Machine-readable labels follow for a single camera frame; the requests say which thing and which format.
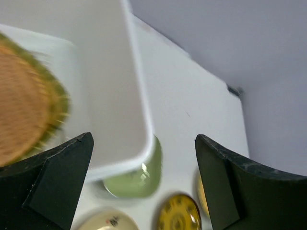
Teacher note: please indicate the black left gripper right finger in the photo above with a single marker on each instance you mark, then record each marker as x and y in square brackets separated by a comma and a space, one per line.
[243, 194]

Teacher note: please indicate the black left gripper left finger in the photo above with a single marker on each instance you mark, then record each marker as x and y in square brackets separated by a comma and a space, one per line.
[42, 192]

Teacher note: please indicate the round green-rimmed bamboo plate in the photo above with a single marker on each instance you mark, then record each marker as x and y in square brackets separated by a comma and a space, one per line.
[200, 193]

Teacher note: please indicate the square green-rimmed bamboo tray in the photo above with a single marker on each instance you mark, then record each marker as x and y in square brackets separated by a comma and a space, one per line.
[59, 99]

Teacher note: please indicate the green square panda dish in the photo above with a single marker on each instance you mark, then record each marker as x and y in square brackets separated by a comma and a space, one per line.
[140, 183]

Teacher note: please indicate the round orange woven plate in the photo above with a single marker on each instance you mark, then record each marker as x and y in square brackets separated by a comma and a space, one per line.
[24, 106]

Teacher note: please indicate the white plastic bin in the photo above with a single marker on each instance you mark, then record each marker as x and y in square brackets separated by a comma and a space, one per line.
[91, 47]

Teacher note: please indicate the yellow ornate round plate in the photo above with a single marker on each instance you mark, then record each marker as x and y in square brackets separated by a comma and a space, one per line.
[178, 211]

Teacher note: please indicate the beige round patterned plate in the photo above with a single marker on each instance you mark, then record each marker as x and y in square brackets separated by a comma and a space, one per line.
[109, 219]

